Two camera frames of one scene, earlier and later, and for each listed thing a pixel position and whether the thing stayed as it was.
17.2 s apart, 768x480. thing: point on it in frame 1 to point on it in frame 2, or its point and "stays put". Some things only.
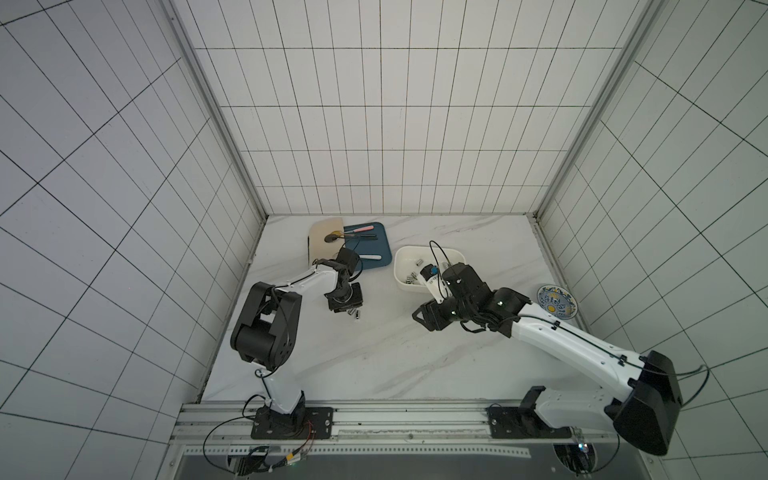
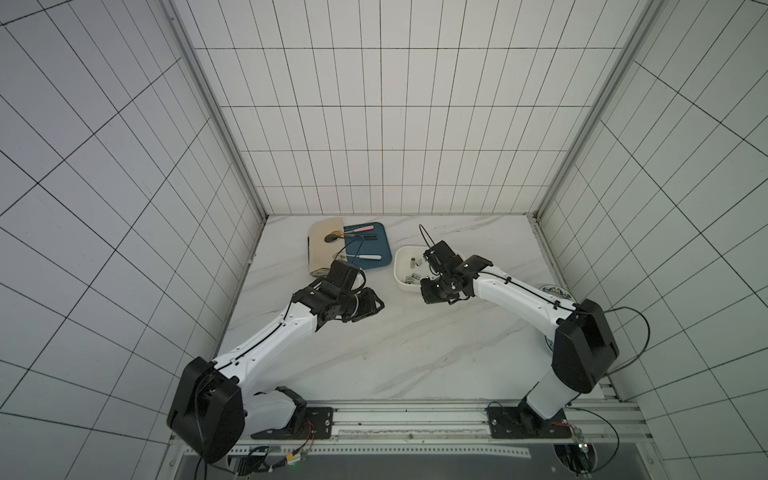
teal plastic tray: x=370 y=243 stays put
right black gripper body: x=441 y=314 to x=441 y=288
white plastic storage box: x=411 y=259 stays put
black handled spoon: x=332 y=237 stays put
